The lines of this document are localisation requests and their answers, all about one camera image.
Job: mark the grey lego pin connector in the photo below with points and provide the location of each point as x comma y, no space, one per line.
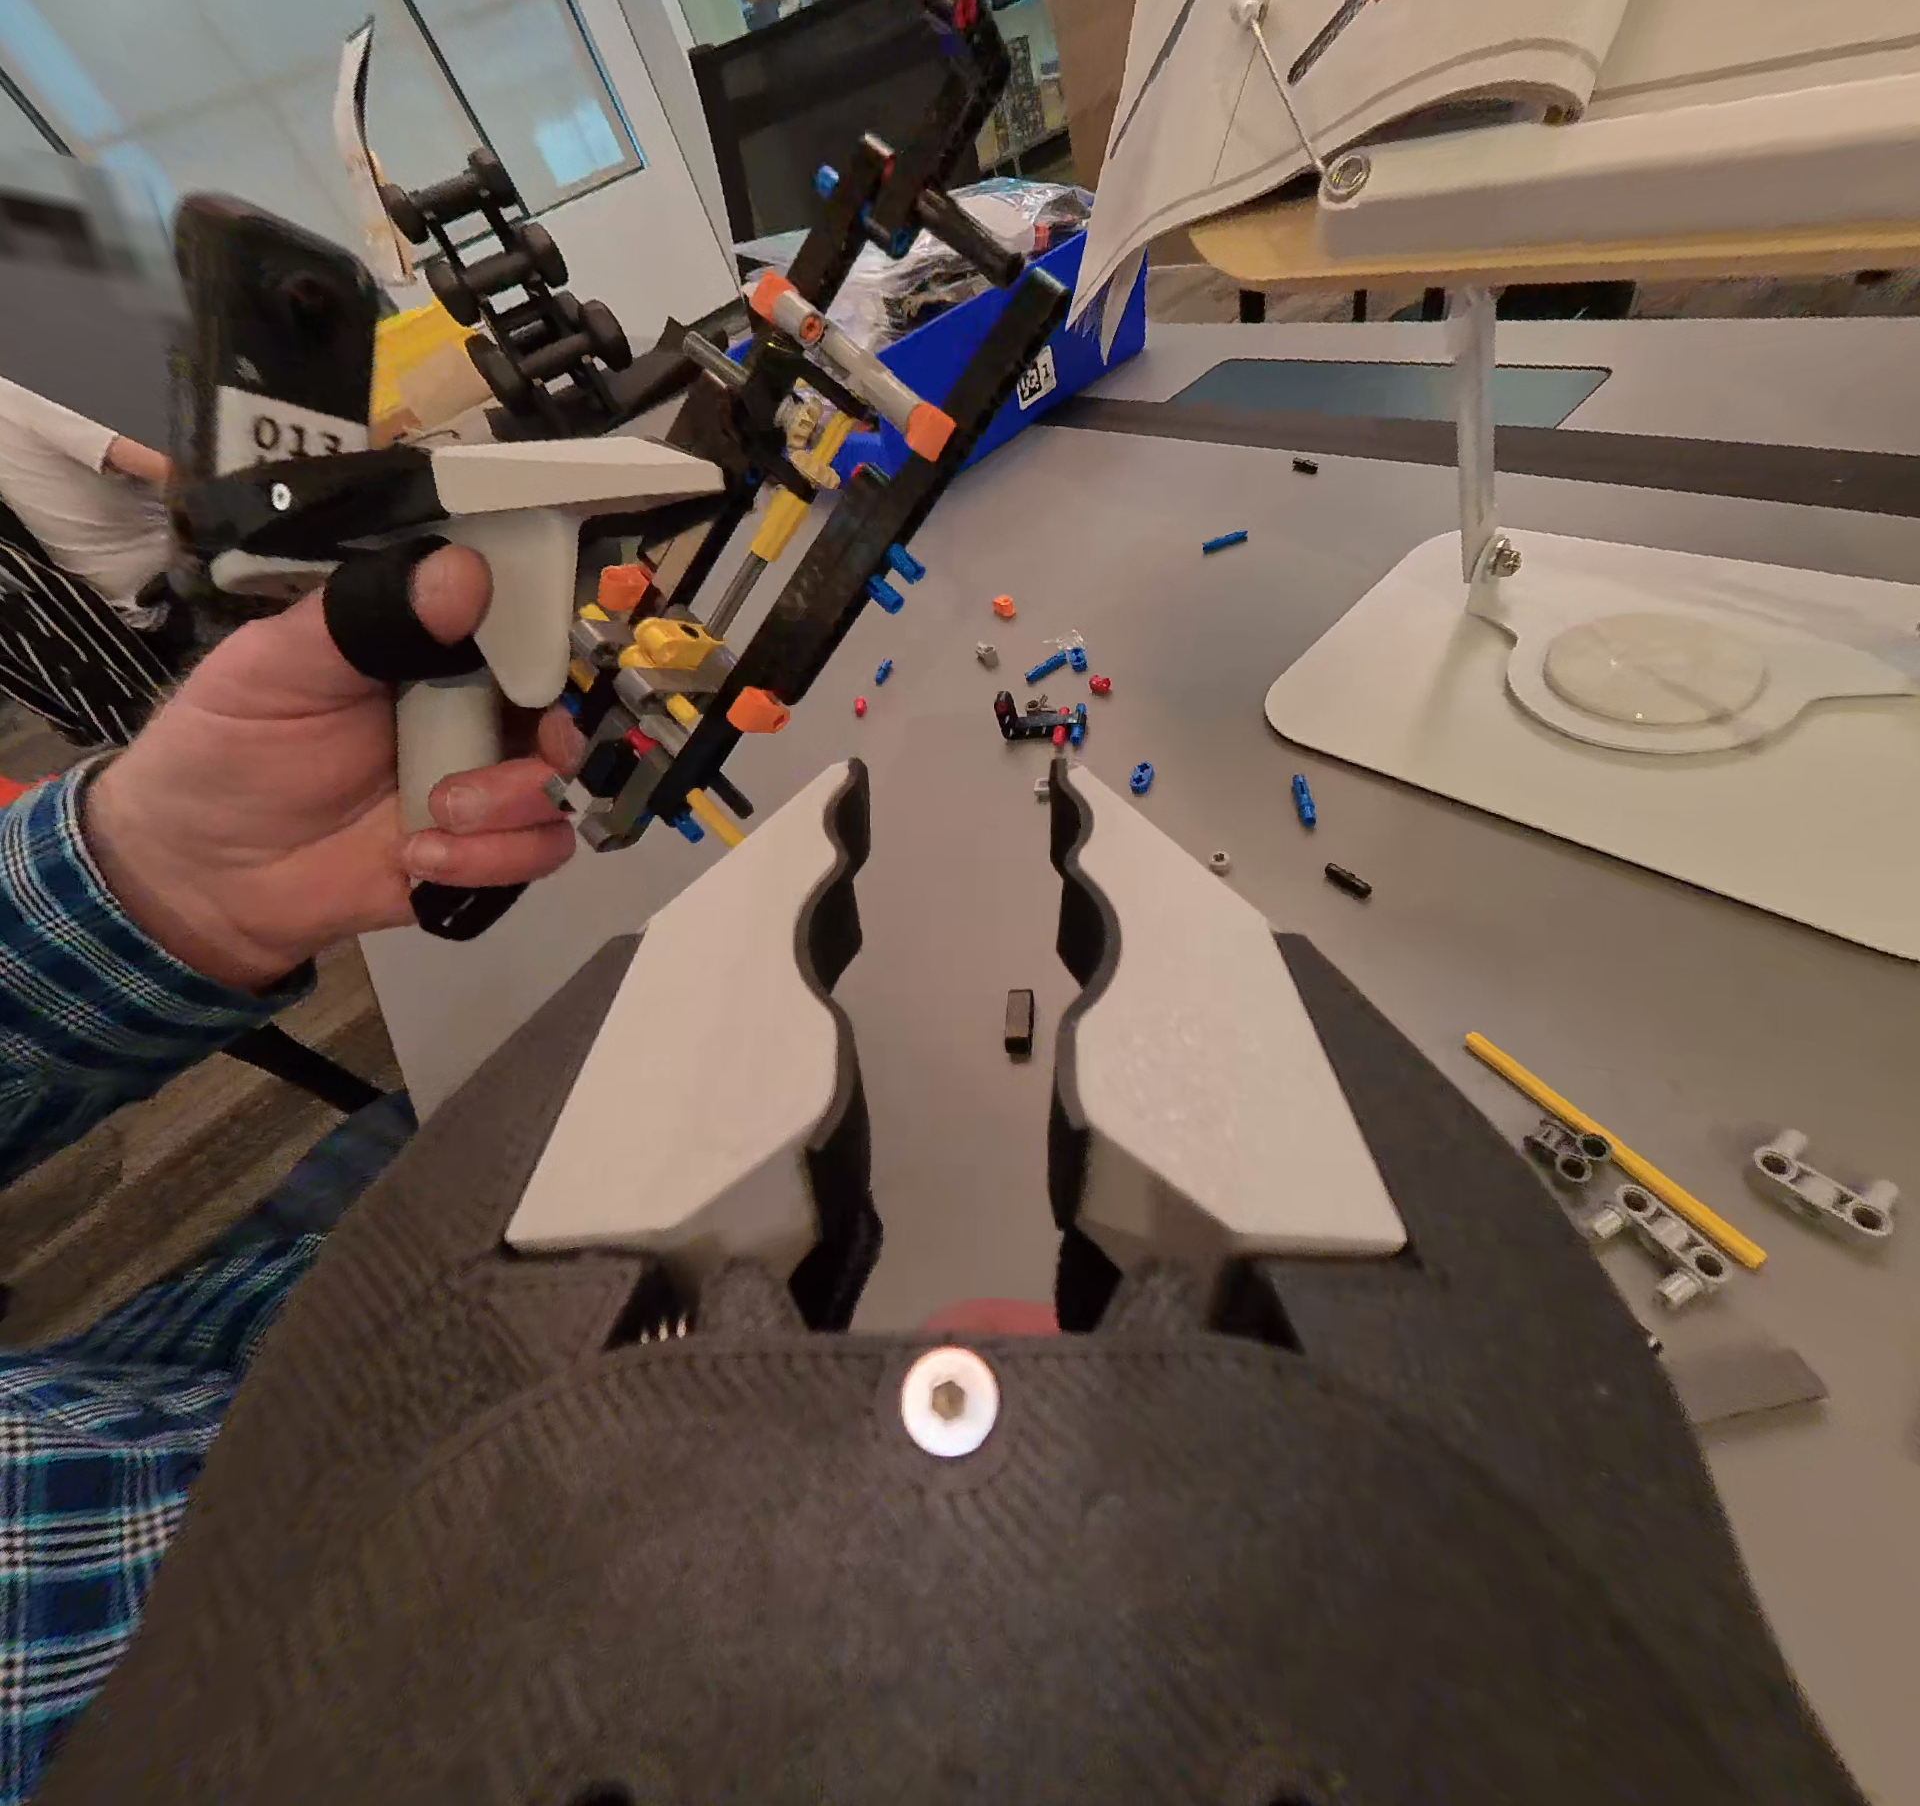
1823,1184
1568,1150
1659,1244

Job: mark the white curved strip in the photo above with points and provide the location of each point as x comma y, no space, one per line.
359,142

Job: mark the rack of black dumbbells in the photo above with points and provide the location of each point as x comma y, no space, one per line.
516,291

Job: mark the yellow storage bin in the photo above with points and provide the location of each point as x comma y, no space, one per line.
413,353

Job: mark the brown cardboard box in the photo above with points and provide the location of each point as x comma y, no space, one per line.
1090,7

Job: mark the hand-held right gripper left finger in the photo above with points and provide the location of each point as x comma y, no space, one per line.
704,1056

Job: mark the black slanted metal leg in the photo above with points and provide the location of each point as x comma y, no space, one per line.
309,1071

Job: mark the black mesh office chair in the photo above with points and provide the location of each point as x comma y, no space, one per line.
778,113

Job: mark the person's plaid shirt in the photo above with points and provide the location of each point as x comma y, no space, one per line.
89,1537

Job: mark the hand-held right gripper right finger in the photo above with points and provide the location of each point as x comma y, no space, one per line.
1215,1071

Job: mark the person's left hand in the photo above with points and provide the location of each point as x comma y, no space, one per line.
255,785

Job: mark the dark grey lego beam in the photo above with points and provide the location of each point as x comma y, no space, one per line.
1747,1384

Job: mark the small black lego bracket assembly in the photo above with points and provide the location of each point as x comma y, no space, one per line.
1027,721

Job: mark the short black lego beam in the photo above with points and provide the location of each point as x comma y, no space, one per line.
1020,1023

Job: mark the white book stand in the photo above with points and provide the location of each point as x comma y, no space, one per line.
1501,756

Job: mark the blue storage bin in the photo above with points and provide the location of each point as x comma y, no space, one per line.
1109,314

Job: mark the yellow lego axle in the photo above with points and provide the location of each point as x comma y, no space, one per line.
1620,1150

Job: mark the person's left forearm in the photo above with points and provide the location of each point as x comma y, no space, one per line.
89,981

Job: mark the clear plastic bags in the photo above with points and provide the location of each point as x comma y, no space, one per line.
1049,205

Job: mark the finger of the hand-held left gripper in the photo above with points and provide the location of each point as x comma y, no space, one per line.
571,479

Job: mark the black lego chassis model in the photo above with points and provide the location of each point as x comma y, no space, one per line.
847,561

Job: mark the dark teal desk mat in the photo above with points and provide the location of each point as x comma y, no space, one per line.
1318,390

